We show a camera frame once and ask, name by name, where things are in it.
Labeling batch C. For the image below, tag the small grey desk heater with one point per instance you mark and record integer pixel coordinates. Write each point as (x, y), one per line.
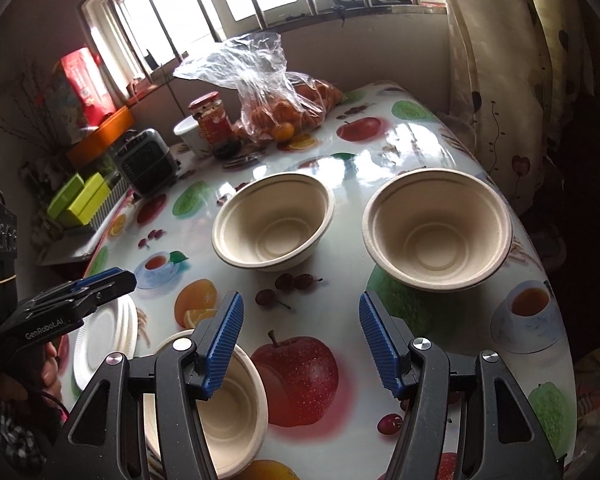
(145, 160)

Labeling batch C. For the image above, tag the beige paper bowl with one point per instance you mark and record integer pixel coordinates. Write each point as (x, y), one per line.
(240, 410)
(270, 225)
(435, 230)

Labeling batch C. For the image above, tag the person's left hand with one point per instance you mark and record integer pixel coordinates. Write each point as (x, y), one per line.
(47, 370)

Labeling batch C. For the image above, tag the fruit printed tablecloth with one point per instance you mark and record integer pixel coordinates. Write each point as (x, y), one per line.
(330, 305)

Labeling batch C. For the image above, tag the red gift bag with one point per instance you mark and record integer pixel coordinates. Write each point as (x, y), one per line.
(87, 85)

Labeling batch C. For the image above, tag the dried branches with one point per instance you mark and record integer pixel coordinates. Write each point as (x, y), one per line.
(15, 132)

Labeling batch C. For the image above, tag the person's left forearm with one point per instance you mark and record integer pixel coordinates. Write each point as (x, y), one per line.
(5, 425)

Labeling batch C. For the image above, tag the white cup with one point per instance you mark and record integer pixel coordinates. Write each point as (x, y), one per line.
(190, 135)

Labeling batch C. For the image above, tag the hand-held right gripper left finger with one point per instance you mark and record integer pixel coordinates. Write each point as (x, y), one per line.
(225, 345)

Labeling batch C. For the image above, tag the plastic bag of oranges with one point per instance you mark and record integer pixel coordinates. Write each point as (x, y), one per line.
(260, 75)

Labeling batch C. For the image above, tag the orange tray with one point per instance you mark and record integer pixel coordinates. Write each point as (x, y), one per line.
(105, 132)

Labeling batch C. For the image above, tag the black window latch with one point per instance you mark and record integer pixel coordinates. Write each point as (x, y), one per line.
(337, 2)

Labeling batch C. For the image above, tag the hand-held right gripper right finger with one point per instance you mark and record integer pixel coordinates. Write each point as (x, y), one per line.
(380, 350)

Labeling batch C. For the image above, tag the heart printed curtain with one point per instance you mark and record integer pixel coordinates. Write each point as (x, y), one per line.
(505, 60)

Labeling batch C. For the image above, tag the red label glass jar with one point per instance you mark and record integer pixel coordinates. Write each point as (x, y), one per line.
(215, 125)

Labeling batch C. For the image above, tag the grey side shelf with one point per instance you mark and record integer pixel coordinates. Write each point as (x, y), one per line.
(65, 250)

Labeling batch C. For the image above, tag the white ribbed tray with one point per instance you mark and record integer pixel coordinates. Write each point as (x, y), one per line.
(111, 205)

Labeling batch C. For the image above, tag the small black sill object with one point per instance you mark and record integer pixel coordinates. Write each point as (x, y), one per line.
(150, 57)

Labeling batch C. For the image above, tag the window with metal bars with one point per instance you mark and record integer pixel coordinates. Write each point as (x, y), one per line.
(190, 0)

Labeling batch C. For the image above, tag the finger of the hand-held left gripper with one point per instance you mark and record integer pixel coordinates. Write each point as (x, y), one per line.
(112, 290)
(100, 276)

